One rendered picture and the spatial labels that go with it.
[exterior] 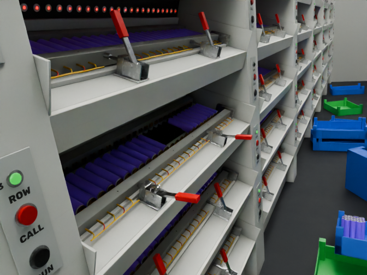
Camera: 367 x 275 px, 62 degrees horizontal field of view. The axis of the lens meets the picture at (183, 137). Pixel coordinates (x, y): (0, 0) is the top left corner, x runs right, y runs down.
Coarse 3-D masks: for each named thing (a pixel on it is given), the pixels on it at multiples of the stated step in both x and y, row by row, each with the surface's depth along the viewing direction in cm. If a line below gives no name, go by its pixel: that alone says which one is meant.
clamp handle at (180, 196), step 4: (156, 188) 46; (156, 192) 46; (160, 192) 46; (164, 192) 46; (168, 192) 46; (180, 192) 45; (164, 196) 45; (168, 196) 45; (172, 196) 45; (176, 196) 44; (180, 196) 44; (184, 196) 43; (188, 196) 43; (192, 196) 43; (196, 196) 43; (180, 200) 44; (184, 200) 44; (188, 200) 43; (192, 200) 43; (196, 200) 43
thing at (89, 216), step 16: (224, 112) 80; (208, 128) 70; (176, 144) 60; (192, 144) 64; (160, 160) 54; (176, 160) 57; (144, 176) 49; (160, 176) 52; (112, 192) 44; (128, 192) 46; (96, 208) 40; (112, 208) 43; (128, 208) 44; (80, 224) 38
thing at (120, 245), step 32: (192, 96) 88; (224, 96) 84; (224, 128) 77; (192, 160) 60; (224, 160) 71; (192, 192) 56; (128, 224) 42; (160, 224) 46; (96, 256) 37; (128, 256) 40
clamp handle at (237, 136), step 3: (222, 132) 68; (222, 135) 68; (225, 135) 68; (228, 135) 67; (231, 135) 67; (234, 135) 67; (237, 135) 66; (240, 135) 66; (243, 135) 66; (246, 135) 65; (249, 135) 65; (237, 138) 66; (240, 138) 66; (243, 138) 65; (246, 138) 65; (249, 138) 65
